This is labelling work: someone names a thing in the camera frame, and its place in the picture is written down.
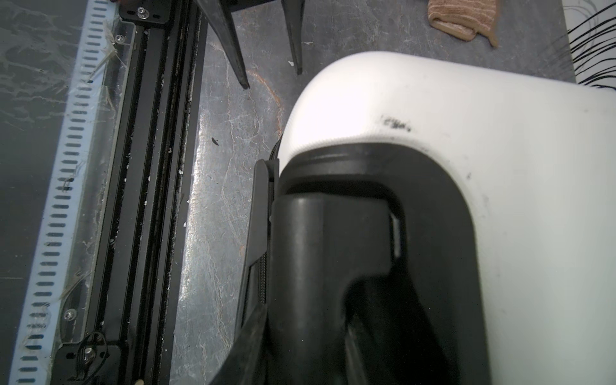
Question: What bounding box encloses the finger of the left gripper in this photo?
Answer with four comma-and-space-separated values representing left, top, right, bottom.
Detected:
282, 0, 306, 75
195, 0, 250, 90

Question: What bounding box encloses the white hard-shell suitcase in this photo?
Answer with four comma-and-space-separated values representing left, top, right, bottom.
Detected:
213, 51, 615, 384

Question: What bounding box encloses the brown striped folded cloth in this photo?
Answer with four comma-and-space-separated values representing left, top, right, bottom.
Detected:
428, 0, 498, 47

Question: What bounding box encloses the white slotted cable duct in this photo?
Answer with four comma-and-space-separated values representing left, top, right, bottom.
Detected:
8, 1, 117, 384

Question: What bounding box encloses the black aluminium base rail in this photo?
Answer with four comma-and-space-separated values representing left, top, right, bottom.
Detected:
45, 1, 208, 384

